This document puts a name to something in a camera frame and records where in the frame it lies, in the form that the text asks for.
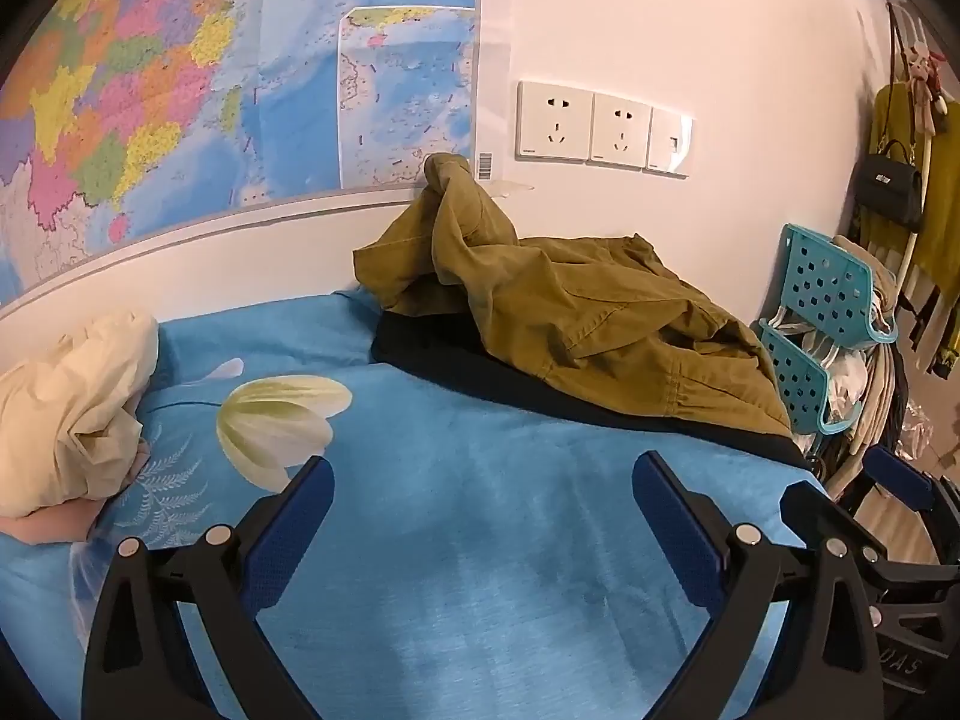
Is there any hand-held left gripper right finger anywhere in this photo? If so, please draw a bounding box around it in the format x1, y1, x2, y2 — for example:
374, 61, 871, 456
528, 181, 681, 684
632, 451, 887, 720

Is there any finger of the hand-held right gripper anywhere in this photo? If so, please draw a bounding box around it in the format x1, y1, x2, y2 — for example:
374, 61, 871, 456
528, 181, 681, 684
780, 480, 887, 565
862, 446, 944, 520

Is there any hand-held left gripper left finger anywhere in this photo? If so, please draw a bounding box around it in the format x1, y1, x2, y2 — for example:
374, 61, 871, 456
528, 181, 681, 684
81, 456, 336, 720

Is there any olive green jacket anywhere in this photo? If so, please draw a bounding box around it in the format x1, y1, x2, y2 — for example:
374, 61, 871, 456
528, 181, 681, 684
352, 152, 794, 437

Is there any white cloth in rack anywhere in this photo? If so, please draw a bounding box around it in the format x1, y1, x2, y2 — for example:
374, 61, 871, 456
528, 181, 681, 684
823, 351, 871, 422

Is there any blue flower print bedsheet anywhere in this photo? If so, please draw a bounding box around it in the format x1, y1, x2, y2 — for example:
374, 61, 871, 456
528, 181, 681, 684
0, 289, 830, 720

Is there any teal plastic storage rack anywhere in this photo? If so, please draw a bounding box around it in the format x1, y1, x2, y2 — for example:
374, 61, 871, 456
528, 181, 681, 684
756, 223, 899, 437

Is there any black garment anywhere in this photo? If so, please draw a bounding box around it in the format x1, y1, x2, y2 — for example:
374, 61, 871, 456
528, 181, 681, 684
370, 310, 811, 470

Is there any pink cloth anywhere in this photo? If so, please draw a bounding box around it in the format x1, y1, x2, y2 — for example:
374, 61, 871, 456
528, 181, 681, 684
0, 496, 107, 545

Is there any yellow green hanging garment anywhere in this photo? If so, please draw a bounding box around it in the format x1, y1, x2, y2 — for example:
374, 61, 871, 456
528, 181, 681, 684
868, 81, 960, 305

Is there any cream crumpled cloth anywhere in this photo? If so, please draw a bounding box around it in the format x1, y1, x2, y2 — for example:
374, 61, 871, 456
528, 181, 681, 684
0, 310, 161, 520

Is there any black handbag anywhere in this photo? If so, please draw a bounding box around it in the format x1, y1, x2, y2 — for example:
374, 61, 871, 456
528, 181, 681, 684
853, 139, 925, 232

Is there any plush toy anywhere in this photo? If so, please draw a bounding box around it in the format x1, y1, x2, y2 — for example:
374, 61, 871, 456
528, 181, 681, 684
898, 43, 952, 137

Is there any white wall socket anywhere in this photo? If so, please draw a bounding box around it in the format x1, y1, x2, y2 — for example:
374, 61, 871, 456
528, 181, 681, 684
587, 90, 655, 167
515, 79, 597, 163

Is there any colourful wall map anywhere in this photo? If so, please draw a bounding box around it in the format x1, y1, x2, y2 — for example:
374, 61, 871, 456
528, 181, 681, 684
0, 0, 482, 308

